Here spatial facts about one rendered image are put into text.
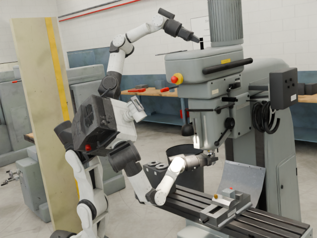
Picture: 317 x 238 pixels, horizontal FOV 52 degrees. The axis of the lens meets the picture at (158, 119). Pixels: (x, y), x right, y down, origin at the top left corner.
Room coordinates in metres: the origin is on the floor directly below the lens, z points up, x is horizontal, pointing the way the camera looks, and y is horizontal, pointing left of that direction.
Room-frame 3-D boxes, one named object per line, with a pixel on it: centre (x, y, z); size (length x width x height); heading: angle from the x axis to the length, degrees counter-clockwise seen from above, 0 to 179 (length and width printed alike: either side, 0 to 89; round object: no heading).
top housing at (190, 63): (1.90, -0.30, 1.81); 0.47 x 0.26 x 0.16; 133
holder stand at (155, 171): (2.23, 0.05, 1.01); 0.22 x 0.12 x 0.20; 35
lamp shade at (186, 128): (1.76, -0.15, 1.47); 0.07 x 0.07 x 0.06
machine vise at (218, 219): (1.79, -0.34, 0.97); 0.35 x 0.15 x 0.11; 131
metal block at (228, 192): (1.81, -0.36, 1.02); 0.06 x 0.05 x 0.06; 41
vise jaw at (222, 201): (1.78, -0.32, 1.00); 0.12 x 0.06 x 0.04; 41
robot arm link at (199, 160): (1.86, -0.21, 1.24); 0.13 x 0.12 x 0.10; 19
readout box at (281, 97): (1.85, -0.74, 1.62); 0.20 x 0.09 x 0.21; 133
